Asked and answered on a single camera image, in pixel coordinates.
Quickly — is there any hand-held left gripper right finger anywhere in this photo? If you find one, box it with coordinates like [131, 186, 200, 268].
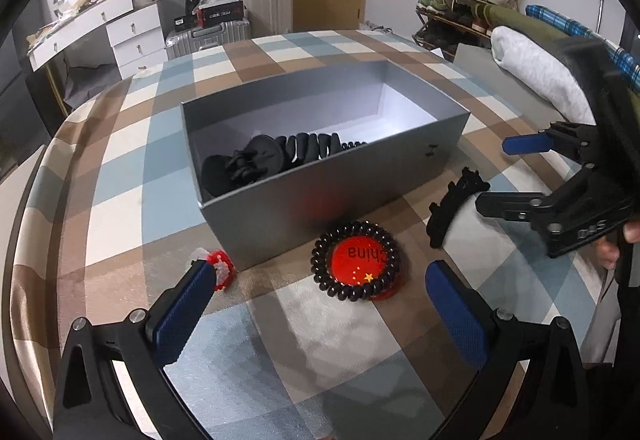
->
[424, 260, 592, 440]

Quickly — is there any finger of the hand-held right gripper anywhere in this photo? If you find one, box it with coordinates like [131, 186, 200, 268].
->
[501, 122, 599, 162]
[474, 190, 567, 222]

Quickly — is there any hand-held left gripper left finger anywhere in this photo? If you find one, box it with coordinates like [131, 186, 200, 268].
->
[52, 258, 219, 440]

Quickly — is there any black toothed hair clip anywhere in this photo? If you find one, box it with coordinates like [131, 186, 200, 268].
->
[425, 167, 492, 249]

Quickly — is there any red clear suction cup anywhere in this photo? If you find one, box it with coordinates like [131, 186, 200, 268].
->
[187, 247, 236, 294]

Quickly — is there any grey cardboard box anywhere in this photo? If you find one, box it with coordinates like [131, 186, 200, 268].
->
[180, 59, 471, 271]

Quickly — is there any black round-handled hair claw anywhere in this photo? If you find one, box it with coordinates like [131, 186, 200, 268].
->
[201, 134, 297, 199]

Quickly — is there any large black hair claw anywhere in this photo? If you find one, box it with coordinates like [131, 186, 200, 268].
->
[277, 132, 344, 167]

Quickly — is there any person's right hand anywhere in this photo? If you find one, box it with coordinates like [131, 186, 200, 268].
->
[597, 222, 640, 271]

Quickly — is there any white rolled quilt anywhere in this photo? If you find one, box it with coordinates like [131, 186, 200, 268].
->
[489, 25, 597, 126]

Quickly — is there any red round badge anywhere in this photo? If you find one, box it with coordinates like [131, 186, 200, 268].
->
[332, 235, 397, 302]

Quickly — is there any olive rolled blanket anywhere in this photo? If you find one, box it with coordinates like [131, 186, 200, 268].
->
[472, 2, 602, 52]

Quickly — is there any blue plaid blanket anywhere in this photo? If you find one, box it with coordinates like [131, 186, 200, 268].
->
[524, 3, 640, 94]

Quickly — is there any plaid bed sheet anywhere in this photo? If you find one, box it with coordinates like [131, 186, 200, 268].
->
[10, 29, 621, 440]

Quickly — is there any person's dark clothing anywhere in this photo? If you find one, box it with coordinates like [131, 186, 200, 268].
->
[587, 240, 640, 440]

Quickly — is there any silver suitcase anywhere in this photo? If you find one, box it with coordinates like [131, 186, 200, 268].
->
[164, 17, 252, 61]

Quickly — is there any white dresser with drawers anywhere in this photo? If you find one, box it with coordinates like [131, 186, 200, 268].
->
[27, 0, 166, 82]

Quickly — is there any black and red box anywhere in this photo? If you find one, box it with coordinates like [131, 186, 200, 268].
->
[197, 0, 246, 29]

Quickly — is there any large black spiral hair tie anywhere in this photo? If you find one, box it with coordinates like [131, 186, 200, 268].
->
[310, 219, 405, 303]

